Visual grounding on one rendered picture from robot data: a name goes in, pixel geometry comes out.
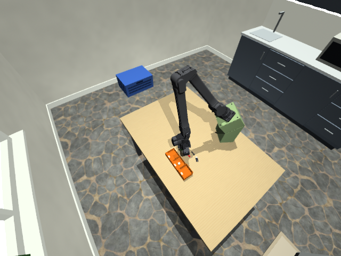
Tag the orange bin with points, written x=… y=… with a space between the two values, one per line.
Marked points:
x=183 y=169

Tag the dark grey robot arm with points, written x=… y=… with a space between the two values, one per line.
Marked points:
x=179 y=80

